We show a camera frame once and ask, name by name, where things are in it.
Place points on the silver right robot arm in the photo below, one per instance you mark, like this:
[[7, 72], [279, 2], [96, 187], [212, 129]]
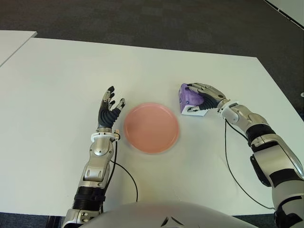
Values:
[[273, 147]]

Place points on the pink round plate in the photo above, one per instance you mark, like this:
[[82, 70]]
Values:
[[150, 128]]

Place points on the white side table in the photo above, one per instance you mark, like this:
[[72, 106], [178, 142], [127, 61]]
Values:
[[12, 45]]

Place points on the purple tissue paper pack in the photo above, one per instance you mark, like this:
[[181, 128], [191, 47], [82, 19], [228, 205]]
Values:
[[190, 98]]

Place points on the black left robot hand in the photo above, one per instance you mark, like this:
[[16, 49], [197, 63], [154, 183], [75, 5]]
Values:
[[107, 117]]

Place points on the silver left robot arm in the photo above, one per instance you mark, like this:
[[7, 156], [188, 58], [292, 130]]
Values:
[[101, 149]]

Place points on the white desk with black edge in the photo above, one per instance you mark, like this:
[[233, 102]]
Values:
[[292, 7]]

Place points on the silver robot torso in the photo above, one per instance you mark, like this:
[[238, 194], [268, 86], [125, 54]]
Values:
[[147, 213]]

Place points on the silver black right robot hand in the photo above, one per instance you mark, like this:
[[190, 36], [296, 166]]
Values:
[[211, 95]]

